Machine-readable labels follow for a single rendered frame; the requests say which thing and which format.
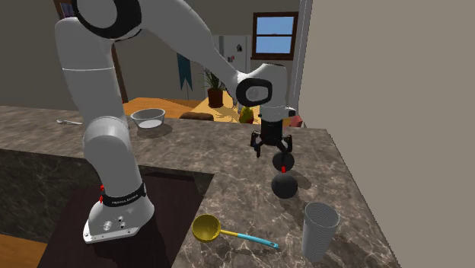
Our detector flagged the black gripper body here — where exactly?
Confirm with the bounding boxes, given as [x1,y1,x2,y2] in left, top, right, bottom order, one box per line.
[258,118,286,147]

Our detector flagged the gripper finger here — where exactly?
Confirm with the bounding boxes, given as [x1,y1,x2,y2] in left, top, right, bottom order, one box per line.
[278,134,294,155]
[250,131,266,159]

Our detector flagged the red object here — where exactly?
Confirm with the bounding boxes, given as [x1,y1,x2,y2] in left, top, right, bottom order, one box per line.
[285,114,304,128]

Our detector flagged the yellow-green fruit-shaped object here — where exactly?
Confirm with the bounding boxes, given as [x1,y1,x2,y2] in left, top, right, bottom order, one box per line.
[238,106,256,125]

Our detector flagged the black dumbbell with red bar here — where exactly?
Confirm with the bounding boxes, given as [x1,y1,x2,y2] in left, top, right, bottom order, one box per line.
[271,151,299,199]

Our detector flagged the potted green plant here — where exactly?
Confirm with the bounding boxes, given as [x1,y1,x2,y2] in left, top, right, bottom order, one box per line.
[201,68,228,109]

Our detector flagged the dark chair back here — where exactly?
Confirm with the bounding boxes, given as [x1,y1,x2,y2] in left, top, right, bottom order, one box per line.
[178,111,215,122]

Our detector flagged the white refrigerator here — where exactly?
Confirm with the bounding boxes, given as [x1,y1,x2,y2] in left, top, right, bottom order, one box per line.
[212,34,253,75]

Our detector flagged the grey ribbed cup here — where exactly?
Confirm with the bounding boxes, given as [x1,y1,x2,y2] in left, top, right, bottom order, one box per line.
[301,201,341,263]

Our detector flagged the brown-framed window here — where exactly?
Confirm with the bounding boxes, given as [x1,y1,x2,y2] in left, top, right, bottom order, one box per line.
[251,11,300,62]

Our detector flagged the wooden dining table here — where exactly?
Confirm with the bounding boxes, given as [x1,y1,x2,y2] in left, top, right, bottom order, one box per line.
[122,97,261,126]

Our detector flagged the white bowl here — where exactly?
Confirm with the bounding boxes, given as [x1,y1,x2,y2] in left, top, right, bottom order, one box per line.
[129,107,167,130]

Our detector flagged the dark robot stand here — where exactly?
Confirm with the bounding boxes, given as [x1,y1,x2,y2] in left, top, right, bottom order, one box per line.
[37,173,209,268]

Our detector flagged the yellow ladle with blue handle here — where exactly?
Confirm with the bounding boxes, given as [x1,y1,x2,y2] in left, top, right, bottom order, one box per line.
[191,213,280,250]

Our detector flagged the blue wall banner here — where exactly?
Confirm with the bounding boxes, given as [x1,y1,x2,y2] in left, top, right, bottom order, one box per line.
[176,53,193,92]

